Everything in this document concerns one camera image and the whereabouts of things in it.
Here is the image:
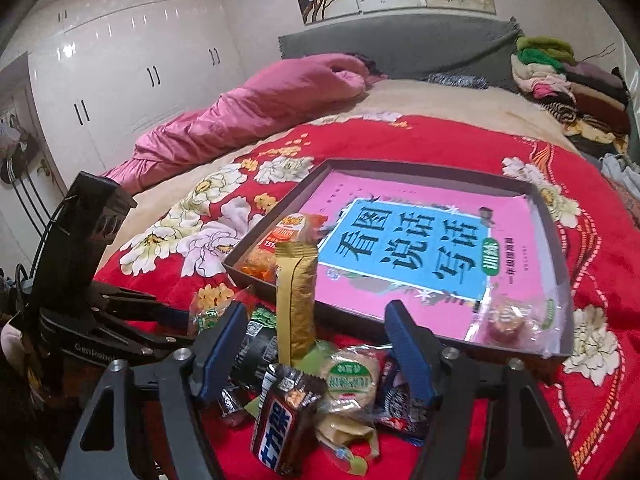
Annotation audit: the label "dark patterned pillow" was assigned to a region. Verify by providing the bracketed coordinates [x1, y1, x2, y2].
[425, 72, 488, 90]

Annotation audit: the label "white glossy wardrobe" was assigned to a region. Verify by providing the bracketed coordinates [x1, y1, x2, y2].
[27, 0, 246, 186]

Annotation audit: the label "round cake green label packet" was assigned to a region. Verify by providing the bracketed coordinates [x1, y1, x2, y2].
[317, 345, 383, 413]

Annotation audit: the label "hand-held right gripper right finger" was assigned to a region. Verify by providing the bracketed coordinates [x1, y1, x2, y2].
[384, 300, 586, 480]

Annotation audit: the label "red floral blanket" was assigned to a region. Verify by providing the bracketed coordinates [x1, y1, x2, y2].
[92, 114, 640, 480]

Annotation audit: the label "yellowish clear snack packet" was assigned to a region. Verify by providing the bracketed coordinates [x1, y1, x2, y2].
[315, 405, 381, 476]

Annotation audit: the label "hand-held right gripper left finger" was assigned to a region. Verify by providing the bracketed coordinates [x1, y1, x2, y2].
[60, 301, 251, 480]

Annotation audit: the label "dark cardboard box tray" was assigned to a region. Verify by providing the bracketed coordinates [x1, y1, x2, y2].
[222, 158, 576, 359]

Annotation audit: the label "black coat rack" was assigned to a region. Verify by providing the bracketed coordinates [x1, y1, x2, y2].
[0, 110, 56, 241]

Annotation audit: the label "brown chocolate bar packet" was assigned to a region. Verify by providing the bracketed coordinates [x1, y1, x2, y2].
[250, 364, 328, 476]

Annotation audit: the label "pink blue book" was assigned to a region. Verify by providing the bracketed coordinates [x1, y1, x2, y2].
[300, 172, 558, 346]

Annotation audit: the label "gold wafer packet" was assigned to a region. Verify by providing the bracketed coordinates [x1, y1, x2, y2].
[275, 242, 321, 366]

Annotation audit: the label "pale blue crumpled clothes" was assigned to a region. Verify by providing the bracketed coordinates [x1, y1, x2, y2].
[597, 152, 640, 196]

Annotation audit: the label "pile of folded clothes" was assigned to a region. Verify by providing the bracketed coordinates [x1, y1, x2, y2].
[510, 35, 633, 153]

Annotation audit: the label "black green pea packet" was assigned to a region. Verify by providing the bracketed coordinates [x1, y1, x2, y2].
[227, 305, 281, 391]

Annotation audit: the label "beige bed sheet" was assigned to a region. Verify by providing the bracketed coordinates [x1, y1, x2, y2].
[125, 80, 581, 221]

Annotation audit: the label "blue cookie packet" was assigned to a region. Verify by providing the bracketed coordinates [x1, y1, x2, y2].
[375, 352, 433, 446]

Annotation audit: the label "pink pillow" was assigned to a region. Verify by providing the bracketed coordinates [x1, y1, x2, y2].
[102, 52, 388, 196]

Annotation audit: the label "round candy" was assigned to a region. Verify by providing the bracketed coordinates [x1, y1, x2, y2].
[475, 295, 546, 348]

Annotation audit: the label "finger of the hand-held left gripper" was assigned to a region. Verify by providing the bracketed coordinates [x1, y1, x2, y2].
[60, 310, 198, 361]
[92, 282, 193, 328]

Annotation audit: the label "small green pea packet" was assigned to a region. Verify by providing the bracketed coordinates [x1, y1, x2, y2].
[189, 287, 236, 336]

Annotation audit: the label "orange rice cracker packet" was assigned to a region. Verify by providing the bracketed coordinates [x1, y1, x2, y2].
[240, 212, 326, 286]

